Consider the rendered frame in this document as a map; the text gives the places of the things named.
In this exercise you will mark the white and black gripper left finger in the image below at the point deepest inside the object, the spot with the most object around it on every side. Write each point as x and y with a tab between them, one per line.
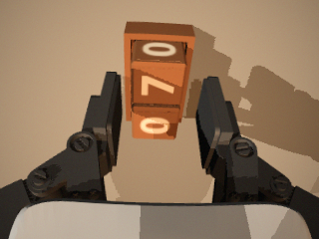
78	171

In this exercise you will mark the orange number cube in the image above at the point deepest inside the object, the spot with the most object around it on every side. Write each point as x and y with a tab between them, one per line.
158	72
155	121

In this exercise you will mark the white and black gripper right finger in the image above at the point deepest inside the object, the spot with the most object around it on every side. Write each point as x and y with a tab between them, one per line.
248	178

